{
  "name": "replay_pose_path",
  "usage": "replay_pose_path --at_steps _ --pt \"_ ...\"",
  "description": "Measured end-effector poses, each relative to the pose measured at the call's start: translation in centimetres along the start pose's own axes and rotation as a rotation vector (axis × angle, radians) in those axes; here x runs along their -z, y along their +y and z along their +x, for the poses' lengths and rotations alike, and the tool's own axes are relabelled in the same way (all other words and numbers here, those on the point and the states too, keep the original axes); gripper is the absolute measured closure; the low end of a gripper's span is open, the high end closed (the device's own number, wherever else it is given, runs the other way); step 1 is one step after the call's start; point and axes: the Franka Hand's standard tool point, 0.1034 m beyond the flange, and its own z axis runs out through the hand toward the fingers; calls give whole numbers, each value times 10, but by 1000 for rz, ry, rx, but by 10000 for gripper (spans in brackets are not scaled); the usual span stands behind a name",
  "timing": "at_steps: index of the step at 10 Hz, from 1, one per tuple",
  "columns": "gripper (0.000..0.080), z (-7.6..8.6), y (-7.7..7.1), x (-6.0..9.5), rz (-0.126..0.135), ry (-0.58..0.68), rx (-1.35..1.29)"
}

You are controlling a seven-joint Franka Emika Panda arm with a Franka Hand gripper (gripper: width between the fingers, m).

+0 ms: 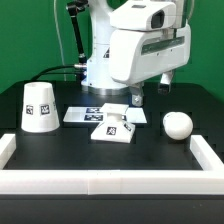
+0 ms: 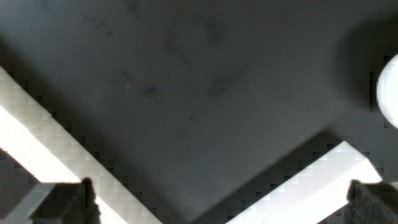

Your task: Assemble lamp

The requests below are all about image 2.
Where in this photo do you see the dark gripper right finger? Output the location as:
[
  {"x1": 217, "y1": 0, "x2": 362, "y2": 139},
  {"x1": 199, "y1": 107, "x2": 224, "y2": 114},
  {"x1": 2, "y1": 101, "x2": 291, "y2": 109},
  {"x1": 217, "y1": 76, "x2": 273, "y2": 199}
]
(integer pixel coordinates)
[{"x1": 346, "y1": 180, "x2": 398, "y2": 224}]

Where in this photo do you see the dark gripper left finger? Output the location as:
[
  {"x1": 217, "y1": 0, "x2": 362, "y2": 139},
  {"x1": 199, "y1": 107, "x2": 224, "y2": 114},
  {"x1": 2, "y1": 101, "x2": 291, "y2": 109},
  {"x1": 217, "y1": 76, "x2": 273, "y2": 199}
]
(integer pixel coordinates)
[{"x1": 0, "y1": 177, "x2": 103, "y2": 224}]

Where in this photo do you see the white lamp bulb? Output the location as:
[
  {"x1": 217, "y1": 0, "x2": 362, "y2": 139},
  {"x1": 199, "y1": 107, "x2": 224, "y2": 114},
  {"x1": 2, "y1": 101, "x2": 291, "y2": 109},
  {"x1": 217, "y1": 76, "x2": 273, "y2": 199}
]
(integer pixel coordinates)
[{"x1": 376, "y1": 55, "x2": 398, "y2": 129}]

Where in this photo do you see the white U-shaped fence frame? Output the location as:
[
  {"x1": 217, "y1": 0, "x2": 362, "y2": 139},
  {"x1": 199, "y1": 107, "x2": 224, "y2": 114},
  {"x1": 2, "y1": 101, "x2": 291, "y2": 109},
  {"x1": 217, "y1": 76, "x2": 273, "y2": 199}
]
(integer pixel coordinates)
[{"x1": 0, "y1": 68, "x2": 382, "y2": 224}]

